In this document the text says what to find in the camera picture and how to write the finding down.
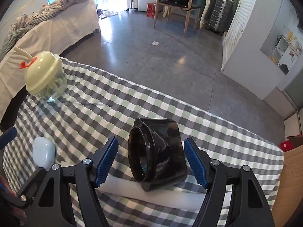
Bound black hair dryer nozzle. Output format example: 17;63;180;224
128;117;187;192

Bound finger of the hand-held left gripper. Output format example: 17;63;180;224
0;127;17;150

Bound brown cardboard box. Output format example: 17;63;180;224
270;135;303;227

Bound pale blue earbud case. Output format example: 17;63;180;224
32;136;56;171

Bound white shelf rack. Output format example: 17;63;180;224
272;28;303;74

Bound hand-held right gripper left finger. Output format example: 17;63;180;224
15;136;119;227

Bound grey patterned blanket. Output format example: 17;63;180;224
0;0;91;55

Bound white slippers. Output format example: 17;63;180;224
98;9;117;19

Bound grey checkered tablecloth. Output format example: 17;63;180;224
2;57;284;227

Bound small red box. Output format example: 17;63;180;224
279;140;296;152

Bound wooden chair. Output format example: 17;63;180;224
153;0;201;38

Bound red paper bag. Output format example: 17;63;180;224
147;3;157;17

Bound bed with white sheet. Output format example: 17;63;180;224
0;0;101;104

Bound white foam strip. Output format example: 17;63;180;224
59;157;209;212

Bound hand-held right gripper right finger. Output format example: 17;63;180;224
184;137;276;227

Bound glass cup with green lid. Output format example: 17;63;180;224
13;46;68;103

